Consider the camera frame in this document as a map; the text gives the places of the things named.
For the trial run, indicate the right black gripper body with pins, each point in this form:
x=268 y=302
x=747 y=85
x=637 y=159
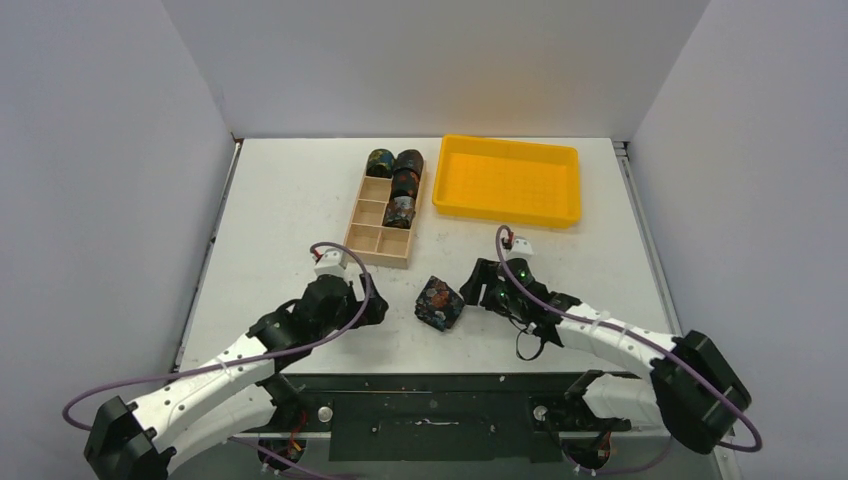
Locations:
x=484 y=285

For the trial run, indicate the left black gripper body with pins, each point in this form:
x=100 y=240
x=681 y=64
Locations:
x=349 y=311

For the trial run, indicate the wooden compartment box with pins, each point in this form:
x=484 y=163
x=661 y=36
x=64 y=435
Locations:
x=368 y=238

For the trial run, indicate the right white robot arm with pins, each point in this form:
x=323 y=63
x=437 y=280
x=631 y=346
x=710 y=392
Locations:
x=682 y=384

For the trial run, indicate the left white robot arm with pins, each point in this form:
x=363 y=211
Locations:
x=241 y=389

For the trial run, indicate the yellow plastic tray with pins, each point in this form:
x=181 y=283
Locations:
x=508 y=181

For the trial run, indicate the rolled tie blue yellow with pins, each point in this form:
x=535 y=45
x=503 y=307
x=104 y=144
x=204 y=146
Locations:
x=380 y=163

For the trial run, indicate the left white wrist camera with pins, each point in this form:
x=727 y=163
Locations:
x=331 y=262

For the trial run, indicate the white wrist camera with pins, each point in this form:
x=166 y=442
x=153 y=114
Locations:
x=331 y=262
x=518 y=248

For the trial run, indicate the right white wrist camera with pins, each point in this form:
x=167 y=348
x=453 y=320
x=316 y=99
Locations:
x=518 y=248

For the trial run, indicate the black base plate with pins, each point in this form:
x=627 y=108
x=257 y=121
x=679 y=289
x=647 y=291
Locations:
x=440 y=417

